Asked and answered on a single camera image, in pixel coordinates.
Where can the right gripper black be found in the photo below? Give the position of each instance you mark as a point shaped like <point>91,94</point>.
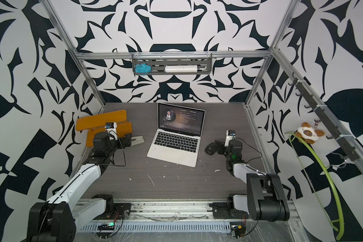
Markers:
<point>219,145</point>

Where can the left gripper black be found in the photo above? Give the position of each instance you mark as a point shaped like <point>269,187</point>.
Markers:
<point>126,140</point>

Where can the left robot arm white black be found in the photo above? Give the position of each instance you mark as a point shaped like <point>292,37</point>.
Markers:
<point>57,219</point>

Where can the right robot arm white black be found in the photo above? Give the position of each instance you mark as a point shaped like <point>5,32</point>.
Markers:
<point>265,199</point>

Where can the silver laptop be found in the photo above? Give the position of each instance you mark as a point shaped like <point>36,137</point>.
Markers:
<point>178,136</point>

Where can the beige black stapler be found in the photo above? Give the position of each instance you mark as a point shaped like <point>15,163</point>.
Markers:
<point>137,140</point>

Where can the orange lower board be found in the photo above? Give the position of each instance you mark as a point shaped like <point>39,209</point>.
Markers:
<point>122,130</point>

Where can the orange board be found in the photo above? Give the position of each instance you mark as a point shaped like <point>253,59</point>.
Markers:
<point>122,130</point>
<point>92,122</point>

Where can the orange upper board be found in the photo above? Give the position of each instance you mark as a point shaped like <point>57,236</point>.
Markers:
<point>92,122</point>

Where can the teal scrubber ball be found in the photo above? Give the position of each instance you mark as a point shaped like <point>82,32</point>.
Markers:
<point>143,68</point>

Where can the right round black controller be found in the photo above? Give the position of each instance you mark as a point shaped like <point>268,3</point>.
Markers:
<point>238,231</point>

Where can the left controller board green LED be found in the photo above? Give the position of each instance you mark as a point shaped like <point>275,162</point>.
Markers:
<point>106,227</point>

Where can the brown white plush toy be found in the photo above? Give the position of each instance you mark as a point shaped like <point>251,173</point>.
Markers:
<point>308,133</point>

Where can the white roll on shelf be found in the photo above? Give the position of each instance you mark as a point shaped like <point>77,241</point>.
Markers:
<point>181,69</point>

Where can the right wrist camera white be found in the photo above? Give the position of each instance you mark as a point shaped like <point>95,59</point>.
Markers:
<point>230,135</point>

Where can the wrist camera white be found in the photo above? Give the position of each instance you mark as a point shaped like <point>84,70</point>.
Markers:
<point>230,135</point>
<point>111,128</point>

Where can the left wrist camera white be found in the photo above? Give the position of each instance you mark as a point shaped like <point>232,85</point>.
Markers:
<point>111,128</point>

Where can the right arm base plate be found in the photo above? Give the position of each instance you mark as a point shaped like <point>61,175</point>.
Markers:
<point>222,211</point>

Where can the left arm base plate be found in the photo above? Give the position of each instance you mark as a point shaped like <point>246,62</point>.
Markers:
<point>121,210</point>

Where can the grey wall shelf rack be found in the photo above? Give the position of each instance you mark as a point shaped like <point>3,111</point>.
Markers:
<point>159,60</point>

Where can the black hook rail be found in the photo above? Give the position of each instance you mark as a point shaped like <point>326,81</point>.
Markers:
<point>320,108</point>

